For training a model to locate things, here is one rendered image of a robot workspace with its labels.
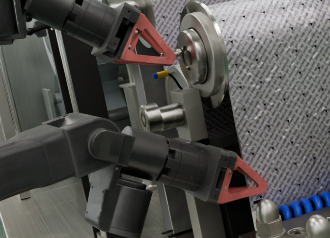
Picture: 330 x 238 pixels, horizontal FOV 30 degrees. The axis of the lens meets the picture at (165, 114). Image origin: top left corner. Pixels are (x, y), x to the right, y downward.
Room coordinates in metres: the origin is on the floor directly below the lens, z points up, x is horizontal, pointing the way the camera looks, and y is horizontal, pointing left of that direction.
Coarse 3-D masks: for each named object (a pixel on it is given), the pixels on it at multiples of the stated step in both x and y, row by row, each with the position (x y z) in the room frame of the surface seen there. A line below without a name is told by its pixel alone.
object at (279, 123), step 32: (256, 96) 0.78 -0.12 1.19; (288, 96) 0.80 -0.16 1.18; (320, 96) 0.81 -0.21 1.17; (256, 128) 0.78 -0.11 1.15; (288, 128) 0.80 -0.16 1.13; (320, 128) 0.81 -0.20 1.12; (256, 160) 0.78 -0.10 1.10; (288, 160) 0.79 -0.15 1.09; (320, 160) 0.81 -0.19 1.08; (288, 192) 0.79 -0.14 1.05; (320, 192) 0.81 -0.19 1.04
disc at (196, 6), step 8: (192, 0) 0.83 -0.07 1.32; (184, 8) 0.86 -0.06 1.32; (192, 8) 0.83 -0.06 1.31; (200, 8) 0.80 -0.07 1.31; (208, 8) 0.79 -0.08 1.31; (184, 16) 0.86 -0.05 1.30; (208, 16) 0.78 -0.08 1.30; (208, 24) 0.79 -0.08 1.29; (216, 24) 0.77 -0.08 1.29; (216, 32) 0.77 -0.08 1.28; (216, 40) 0.77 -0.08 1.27; (224, 48) 0.76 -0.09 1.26; (224, 56) 0.76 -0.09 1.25; (224, 64) 0.76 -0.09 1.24; (224, 72) 0.77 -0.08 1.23; (224, 80) 0.77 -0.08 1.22; (224, 88) 0.78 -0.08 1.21; (200, 96) 0.86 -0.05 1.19; (216, 96) 0.81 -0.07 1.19; (224, 96) 0.79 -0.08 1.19; (208, 104) 0.84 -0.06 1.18; (216, 104) 0.81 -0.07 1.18
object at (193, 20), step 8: (192, 16) 0.82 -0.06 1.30; (200, 16) 0.81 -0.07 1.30; (184, 24) 0.85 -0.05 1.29; (192, 24) 0.82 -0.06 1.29; (200, 24) 0.80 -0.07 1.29; (200, 32) 0.80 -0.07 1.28; (208, 32) 0.78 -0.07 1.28; (208, 40) 0.78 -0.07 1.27; (208, 48) 0.79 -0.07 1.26; (216, 48) 0.78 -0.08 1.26; (208, 56) 0.79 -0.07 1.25; (216, 56) 0.78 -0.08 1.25; (216, 64) 0.78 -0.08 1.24; (216, 72) 0.78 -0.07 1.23; (208, 80) 0.80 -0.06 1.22; (216, 80) 0.79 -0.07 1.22; (200, 88) 0.84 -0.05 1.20; (208, 88) 0.81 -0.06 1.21; (216, 88) 0.80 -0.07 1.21; (208, 96) 0.82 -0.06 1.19
